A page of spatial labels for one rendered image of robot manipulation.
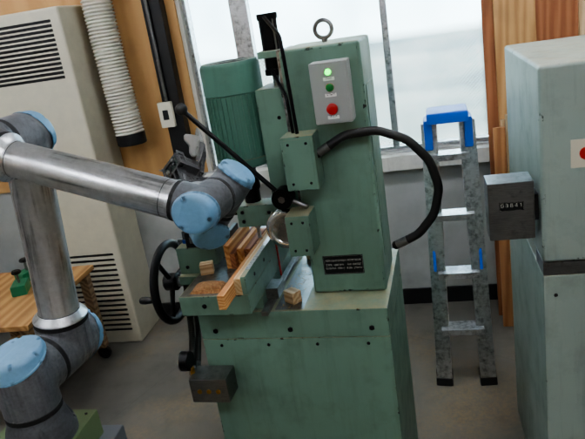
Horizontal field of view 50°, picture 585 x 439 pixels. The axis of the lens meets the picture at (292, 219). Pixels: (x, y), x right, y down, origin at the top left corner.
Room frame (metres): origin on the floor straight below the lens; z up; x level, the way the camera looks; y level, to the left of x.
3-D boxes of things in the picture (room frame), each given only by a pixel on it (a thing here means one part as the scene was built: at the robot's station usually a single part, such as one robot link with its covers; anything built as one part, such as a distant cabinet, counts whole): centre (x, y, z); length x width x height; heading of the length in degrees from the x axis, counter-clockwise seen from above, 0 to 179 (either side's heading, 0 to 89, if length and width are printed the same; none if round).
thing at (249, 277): (1.87, 0.08, 0.93); 0.60 x 0.02 x 0.06; 164
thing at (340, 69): (1.67, -0.16, 1.40); 0.10 x 0.06 x 0.16; 74
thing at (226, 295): (1.83, 0.13, 0.92); 0.66 x 0.02 x 0.04; 164
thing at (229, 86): (1.90, 0.11, 1.35); 0.18 x 0.18 x 0.31
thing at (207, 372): (1.68, 0.32, 0.58); 0.12 x 0.08 x 0.08; 74
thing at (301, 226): (1.69, -0.02, 1.02); 0.09 x 0.07 x 0.12; 164
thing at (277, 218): (1.74, 0.02, 1.02); 0.12 x 0.03 x 0.12; 74
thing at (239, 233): (1.90, 0.18, 0.94); 0.22 x 0.02 x 0.08; 164
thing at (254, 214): (1.89, 0.09, 1.03); 0.14 x 0.07 x 0.09; 74
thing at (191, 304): (1.91, 0.22, 0.87); 0.61 x 0.30 x 0.06; 164
